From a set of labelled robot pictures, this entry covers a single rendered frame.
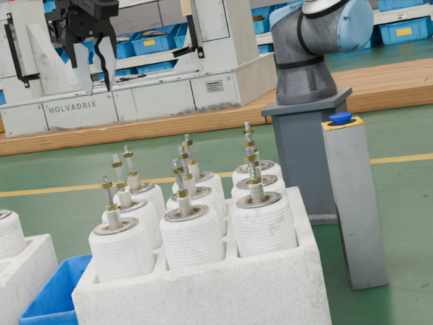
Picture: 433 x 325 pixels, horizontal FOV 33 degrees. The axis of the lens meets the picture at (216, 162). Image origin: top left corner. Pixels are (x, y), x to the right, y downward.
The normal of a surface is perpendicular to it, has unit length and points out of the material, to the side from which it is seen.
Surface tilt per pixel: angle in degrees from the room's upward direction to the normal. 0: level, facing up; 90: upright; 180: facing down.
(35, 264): 90
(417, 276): 0
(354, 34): 97
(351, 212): 90
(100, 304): 90
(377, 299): 0
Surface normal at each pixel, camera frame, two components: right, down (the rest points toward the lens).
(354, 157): -0.03, 0.22
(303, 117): -0.40, 0.27
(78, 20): 0.64, 0.04
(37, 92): 0.90, -0.09
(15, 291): 0.98, -0.18
